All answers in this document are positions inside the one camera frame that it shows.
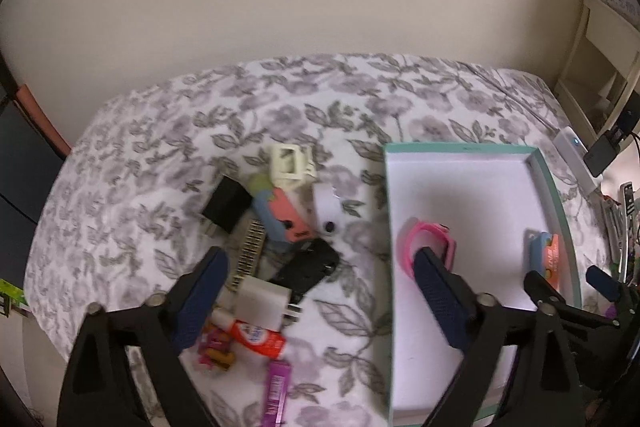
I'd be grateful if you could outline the cream plastic socket frame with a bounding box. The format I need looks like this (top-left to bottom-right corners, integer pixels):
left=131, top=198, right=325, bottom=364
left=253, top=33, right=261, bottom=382
left=269, top=144, right=317, bottom=188

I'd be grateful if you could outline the white charger plug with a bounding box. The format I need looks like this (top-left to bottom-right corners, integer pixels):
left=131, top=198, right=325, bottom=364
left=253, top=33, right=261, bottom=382
left=232, top=277, right=304, bottom=331

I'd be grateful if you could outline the small white camera gadget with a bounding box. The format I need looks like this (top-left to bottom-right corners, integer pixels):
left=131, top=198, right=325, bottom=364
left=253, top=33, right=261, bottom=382
left=312, top=183, right=344, bottom=235

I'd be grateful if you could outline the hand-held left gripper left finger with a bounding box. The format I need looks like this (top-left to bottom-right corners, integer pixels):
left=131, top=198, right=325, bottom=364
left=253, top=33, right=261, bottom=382
left=56, top=247, right=231, bottom=427

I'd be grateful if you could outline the black box device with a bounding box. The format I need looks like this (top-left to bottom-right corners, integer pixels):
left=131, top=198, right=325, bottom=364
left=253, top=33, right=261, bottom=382
left=584, top=134, right=622, bottom=178

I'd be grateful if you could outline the black remote key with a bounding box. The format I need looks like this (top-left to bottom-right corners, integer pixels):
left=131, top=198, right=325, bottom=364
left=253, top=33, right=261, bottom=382
left=267, top=238, right=341, bottom=304

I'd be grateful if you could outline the green strip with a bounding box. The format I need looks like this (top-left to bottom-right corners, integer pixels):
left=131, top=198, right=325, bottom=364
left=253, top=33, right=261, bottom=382
left=0, top=278, right=27, bottom=319

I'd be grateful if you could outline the orange glue bottle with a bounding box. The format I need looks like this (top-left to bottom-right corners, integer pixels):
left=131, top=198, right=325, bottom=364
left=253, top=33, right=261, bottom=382
left=215, top=309, right=287, bottom=358

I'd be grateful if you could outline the blue and orange toy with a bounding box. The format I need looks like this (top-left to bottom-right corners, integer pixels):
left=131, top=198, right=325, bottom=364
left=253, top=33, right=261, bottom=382
left=525, top=231, right=561, bottom=295

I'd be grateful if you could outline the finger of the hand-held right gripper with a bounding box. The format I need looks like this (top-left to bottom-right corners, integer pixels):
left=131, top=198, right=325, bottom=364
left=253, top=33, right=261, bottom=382
left=523, top=271, right=621, bottom=339
left=586, top=265, right=637, bottom=308

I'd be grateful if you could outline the cream shelf unit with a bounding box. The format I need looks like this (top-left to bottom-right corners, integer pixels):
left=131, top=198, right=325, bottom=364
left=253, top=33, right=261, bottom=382
left=552, top=0, right=640, bottom=142

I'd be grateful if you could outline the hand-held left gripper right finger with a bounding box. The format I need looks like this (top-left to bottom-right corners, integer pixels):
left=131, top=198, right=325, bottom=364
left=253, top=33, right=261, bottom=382
left=412, top=247, right=586, bottom=427

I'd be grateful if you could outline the grey floral blanket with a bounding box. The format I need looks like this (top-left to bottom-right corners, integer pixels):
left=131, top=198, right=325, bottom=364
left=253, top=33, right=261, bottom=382
left=24, top=53, right=617, bottom=427

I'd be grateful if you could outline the dark panel with orange edge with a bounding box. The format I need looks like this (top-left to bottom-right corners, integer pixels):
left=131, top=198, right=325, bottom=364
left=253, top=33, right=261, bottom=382
left=0, top=52, right=73, bottom=248

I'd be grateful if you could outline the pink toy figure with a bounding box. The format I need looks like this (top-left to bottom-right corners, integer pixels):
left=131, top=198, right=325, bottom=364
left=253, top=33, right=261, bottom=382
left=196, top=324, right=236, bottom=373

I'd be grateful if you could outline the black charger plug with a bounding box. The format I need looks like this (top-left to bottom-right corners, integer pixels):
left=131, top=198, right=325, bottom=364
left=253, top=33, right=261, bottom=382
left=201, top=176, right=253, bottom=236

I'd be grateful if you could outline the coral and blue toy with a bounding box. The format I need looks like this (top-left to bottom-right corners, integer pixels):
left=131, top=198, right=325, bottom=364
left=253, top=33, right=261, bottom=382
left=251, top=174, right=317, bottom=254

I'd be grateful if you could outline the teal cardboard box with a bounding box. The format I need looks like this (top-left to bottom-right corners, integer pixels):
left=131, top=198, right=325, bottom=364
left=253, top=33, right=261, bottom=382
left=383, top=142, right=583, bottom=427

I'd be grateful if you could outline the gold and black strip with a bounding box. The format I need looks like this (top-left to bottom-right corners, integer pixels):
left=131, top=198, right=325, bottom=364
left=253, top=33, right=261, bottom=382
left=229, top=219, right=266, bottom=294

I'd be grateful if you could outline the pink wrist watch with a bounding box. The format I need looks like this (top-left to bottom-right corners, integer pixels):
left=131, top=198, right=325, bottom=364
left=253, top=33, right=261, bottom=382
left=396, top=218, right=458, bottom=280

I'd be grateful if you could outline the purple packet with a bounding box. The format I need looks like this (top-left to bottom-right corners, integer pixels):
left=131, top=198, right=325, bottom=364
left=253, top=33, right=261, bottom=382
left=261, top=359, right=292, bottom=427

